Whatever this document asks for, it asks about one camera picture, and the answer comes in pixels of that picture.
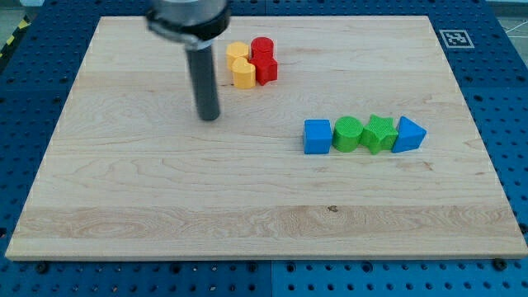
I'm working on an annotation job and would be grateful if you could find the blue cube block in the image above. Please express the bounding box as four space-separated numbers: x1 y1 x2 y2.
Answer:
303 119 332 154

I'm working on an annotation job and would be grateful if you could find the light wooden board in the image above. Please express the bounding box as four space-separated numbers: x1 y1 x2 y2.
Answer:
6 16 527 261

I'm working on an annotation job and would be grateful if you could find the yellow heart block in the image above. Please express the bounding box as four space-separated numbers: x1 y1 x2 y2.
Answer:
232 57 256 89

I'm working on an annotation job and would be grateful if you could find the red star block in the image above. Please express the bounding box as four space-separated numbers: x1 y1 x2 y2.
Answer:
250 57 278 86

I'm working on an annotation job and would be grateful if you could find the green cylinder block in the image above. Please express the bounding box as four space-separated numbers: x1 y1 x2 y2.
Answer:
332 116 363 153

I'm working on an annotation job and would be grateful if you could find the red cylinder block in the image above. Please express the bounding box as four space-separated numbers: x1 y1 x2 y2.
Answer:
251 36 274 59

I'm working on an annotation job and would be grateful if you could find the yellow hexagon block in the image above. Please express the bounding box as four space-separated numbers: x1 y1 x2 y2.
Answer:
225 41 250 70

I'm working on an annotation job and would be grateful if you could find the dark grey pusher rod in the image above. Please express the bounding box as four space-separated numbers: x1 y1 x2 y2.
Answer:
186 45 220 121

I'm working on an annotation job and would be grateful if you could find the green star block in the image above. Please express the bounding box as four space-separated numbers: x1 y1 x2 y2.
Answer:
360 114 398 154

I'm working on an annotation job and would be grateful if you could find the blue triangle block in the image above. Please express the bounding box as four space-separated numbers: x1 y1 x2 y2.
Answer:
392 116 427 153

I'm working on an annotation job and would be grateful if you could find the white fiducial marker tag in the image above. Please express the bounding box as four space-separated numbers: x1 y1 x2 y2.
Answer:
439 29 474 49

